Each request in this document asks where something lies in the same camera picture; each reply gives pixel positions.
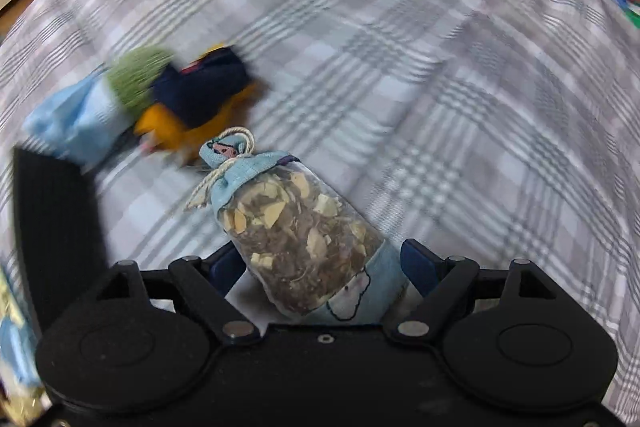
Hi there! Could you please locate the grey plaid blanket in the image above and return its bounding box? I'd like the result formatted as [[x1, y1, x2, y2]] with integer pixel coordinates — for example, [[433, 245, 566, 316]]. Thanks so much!
[[0, 0, 640, 423]]

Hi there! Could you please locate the black rectangular box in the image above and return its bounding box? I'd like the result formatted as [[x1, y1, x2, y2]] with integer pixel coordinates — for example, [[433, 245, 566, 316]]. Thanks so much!
[[11, 147, 113, 328]]

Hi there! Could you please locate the light blue cloth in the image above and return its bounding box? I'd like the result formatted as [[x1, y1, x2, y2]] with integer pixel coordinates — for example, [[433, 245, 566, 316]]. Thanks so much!
[[22, 74, 136, 168]]

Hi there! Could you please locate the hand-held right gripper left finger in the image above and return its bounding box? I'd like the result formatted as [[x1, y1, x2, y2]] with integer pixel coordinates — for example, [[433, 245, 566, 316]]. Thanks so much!
[[47, 256, 261, 340]]

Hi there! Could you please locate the light blue herb sachet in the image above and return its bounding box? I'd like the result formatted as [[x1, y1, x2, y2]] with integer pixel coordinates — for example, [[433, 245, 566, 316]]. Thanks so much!
[[184, 127, 412, 325]]

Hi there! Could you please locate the green knitted item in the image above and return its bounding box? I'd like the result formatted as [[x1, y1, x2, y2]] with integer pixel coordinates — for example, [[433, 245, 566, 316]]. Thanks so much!
[[107, 47, 173, 112]]

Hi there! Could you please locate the navy and orange plush toy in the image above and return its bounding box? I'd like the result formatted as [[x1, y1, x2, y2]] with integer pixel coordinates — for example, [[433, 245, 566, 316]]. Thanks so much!
[[134, 44, 261, 165]]

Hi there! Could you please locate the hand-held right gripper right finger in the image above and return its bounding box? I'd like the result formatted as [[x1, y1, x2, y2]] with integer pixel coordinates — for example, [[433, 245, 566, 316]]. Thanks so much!
[[382, 238, 596, 340]]

